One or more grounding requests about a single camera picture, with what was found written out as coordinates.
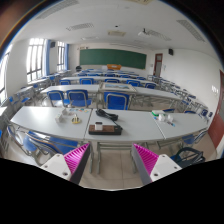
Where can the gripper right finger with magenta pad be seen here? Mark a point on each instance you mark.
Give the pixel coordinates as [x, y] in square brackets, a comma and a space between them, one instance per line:
[151, 166]

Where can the dark blue basket right floor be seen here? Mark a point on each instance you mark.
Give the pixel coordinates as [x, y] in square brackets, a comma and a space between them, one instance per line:
[188, 156]

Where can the white box on left desk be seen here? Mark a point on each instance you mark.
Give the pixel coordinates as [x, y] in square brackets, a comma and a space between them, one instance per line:
[59, 117]

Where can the blue chair centre second row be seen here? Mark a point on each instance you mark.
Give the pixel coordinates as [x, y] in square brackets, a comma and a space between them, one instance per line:
[116, 100]

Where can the white desk centre front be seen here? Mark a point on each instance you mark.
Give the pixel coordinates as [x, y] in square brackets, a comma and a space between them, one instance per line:
[137, 126]

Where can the ceiling projector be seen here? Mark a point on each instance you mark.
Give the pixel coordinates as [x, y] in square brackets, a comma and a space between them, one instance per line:
[144, 33]

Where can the black power strip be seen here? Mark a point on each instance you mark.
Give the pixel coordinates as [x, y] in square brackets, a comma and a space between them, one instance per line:
[106, 130]

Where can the orange lectern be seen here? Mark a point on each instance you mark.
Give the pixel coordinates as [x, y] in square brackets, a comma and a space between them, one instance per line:
[113, 67]

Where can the white desk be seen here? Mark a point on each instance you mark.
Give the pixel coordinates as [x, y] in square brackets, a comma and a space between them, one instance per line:
[42, 120]
[182, 124]
[137, 126]

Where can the white desk right front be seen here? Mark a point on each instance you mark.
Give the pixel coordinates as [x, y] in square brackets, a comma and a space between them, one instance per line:
[182, 124]

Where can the white items on right desk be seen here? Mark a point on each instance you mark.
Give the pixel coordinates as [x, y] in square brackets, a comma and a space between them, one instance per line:
[162, 116]

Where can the blue chair far left second row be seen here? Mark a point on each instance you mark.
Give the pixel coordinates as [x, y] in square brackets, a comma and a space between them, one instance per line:
[56, 98]

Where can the blue chair under left desk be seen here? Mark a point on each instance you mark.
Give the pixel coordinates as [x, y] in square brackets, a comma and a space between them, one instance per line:
[52, 145]

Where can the green chalkboard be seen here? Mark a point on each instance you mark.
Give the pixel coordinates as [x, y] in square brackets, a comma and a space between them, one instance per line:
[113, 56]

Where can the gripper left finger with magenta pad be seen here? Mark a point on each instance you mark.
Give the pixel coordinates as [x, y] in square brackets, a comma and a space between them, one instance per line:
[69, 166]

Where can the white desk left front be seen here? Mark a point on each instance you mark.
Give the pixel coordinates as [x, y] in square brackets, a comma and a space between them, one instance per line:
[42, 120]

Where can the left window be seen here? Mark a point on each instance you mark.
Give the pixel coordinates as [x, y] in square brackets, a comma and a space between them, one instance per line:
[34, 59]

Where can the brown door back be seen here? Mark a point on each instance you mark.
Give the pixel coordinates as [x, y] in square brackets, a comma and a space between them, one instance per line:
[158, 64]

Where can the white charger plug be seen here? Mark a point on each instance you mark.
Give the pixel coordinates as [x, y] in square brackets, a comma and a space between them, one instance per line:
[98, 126]

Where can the red door right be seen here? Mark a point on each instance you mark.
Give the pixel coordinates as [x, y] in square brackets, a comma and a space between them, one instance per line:
[216, 128]

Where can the blue chair second row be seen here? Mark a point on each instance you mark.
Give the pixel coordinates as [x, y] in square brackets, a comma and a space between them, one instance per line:
[78, 98]
[56, 98]
[116, 100]

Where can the brass round object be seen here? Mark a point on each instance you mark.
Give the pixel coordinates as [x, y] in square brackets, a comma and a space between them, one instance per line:
[76, 119]

